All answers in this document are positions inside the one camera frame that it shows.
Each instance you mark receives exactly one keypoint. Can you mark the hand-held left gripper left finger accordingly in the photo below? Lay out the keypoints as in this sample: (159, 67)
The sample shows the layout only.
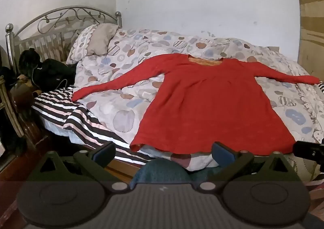
(104, 152)

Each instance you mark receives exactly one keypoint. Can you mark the black bag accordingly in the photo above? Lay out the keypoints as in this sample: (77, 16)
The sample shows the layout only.
(50, 72)

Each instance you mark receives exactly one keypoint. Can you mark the dark wooden furniture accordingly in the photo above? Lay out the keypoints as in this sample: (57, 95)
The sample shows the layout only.
(22, 117)

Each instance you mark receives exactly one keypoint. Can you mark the striped bed sheet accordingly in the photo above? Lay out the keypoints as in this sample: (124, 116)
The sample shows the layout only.
(76, 122)

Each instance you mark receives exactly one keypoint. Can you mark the brown cardboard piece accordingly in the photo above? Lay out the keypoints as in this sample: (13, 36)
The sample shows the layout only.
(273, 48)

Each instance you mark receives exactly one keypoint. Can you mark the spotted pillow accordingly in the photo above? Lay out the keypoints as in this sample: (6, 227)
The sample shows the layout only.
(101, 39)

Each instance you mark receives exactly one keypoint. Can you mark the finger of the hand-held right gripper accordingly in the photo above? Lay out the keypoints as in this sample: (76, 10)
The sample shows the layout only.
(307, 150)

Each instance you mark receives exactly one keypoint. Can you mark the spotted patchwork quilt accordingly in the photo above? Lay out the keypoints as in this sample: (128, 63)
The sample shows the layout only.
(114, 97)

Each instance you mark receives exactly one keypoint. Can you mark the metal bed headboard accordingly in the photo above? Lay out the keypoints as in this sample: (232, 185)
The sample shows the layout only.
(38, 39)

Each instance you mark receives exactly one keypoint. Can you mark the teal cloth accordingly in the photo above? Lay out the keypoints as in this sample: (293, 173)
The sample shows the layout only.
(162, 170)

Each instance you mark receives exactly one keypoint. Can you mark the red long-sleeved top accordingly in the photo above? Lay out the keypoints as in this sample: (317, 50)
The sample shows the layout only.
(210, 104)

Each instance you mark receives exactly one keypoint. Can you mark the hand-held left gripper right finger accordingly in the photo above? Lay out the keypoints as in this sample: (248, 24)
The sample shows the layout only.
(222, 154)

